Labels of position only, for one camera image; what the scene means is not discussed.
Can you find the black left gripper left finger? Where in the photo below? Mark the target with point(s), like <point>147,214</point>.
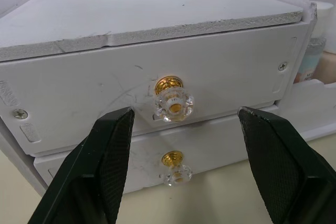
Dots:
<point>86,176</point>

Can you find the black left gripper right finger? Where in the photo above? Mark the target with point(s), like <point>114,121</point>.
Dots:
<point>283,174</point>

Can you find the white drawer with small knob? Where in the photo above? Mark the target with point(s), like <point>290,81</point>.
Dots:
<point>147,153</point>

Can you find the white drawer with large knob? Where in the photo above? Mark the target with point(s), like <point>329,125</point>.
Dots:
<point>78,93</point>

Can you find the small clear gold drawer knob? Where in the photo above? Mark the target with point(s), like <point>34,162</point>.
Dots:
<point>176,169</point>

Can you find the large clear gold drawer knob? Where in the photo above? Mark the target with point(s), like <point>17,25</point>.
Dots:
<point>170,99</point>

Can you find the white wooden makeup organizer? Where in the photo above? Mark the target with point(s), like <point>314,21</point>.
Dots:
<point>168,16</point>

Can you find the clear bottle with teal label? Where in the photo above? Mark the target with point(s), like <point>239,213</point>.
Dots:
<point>309,61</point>

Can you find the peach bottle with white cap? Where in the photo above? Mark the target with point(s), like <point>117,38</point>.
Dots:
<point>326,58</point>

